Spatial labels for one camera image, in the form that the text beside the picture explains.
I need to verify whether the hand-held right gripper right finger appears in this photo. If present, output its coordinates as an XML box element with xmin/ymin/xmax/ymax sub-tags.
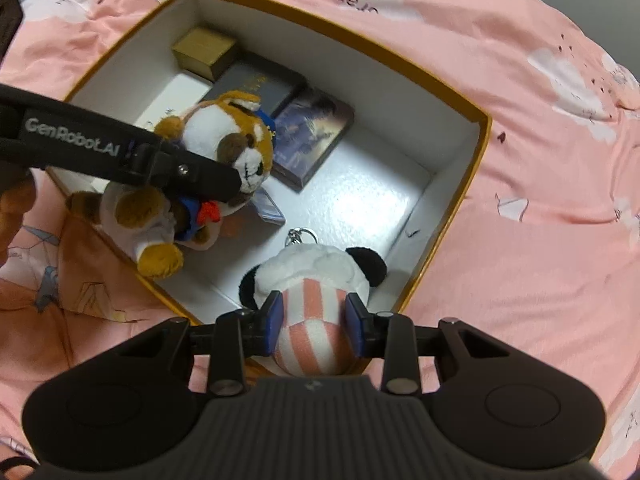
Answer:
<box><xmin>346</xmin><ymin>292</ymin><xmax>510</xmax><ymax>395</ymax></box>

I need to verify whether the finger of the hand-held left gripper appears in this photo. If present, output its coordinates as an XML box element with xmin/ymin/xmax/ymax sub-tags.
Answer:
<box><xmin>127</xmin><ymin>132</ymin><xmax>242</xmax><ymax>204</ymax></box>

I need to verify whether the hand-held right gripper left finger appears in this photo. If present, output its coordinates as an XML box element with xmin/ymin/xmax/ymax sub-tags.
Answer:
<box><xmin>116</xmin><ymin>291</ymin><xmax>285</xmax><ymax>396</ymax></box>

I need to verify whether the red panda plush toy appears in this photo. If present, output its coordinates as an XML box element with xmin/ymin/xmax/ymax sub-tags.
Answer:
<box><xmin>65</xmin><ymin>90</ymin><xmax>278</xmax><ymax>280</ymax></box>

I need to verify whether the striped panda plush keychain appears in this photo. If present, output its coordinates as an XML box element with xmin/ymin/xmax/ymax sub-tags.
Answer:
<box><xmin>239</xmin><ymin>226</ymin><xmax>388</xmax><ymax>377</ymax></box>

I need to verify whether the clear sleeved card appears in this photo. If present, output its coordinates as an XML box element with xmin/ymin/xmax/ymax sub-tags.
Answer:
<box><xmin>249</xmin><ymin>189</ymin><xmax>287</xmax><ymax>227</ymax></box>

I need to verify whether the dark book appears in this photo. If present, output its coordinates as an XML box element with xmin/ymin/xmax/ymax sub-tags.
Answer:
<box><xmin>202</xmin><ymin>52</ymin><xmax>308</xmax><ymax>122</ymax></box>

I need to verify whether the purple printed box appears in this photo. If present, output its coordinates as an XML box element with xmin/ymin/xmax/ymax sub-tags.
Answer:
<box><xmin>270</xmin><ymin>87</ymin><xmax>356</xmax><ymax>191</ymax></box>

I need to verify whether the orange cardboard box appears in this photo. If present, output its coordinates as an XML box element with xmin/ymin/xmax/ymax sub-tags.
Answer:
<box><xmin>47</xmin><ymin>0</ymin><xmax>493</xmax><ymax>377</ymax></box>

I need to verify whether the person's left hand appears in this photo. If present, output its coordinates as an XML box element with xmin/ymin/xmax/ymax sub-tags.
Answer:
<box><xmin>0</xmin><ymin>176</ymin><xmax>38</xmax><ymax>267</ymax></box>

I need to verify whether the white flat box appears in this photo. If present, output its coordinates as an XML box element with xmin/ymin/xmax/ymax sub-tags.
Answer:
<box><xmin>134</xmin><ymin>72</ymin><xmax>212</xmax><ymax>132</ymax></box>

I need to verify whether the small gold box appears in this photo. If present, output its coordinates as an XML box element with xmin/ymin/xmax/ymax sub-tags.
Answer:
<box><xmin>171</xmin><ymin>27</ymin><xmax>237</xmax><ymax>81</ymax></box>

